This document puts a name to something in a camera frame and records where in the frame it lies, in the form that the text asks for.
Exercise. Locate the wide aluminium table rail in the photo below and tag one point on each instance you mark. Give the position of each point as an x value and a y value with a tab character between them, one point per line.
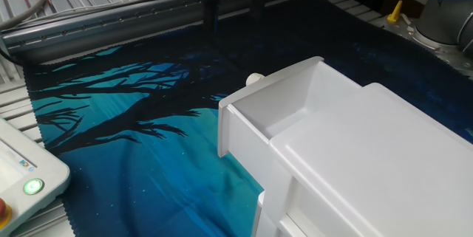
111	23

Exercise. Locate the white drawer cabinet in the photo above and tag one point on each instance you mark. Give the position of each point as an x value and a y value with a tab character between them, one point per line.
369	163

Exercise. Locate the white plastic drawer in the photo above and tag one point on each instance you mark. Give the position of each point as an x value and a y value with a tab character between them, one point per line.
281	108

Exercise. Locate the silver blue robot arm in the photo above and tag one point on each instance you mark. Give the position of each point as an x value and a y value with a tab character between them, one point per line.
439	19

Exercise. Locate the white drawer knob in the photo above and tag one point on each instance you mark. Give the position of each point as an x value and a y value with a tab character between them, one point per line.
254	78

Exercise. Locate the white robot teach pendant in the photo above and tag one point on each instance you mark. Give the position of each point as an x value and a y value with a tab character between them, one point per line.
29	163

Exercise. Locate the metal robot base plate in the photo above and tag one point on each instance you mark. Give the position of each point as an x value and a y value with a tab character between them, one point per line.
454	58

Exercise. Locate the forest sunset printed tablecloth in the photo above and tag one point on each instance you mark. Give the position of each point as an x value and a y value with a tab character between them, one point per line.
148	163

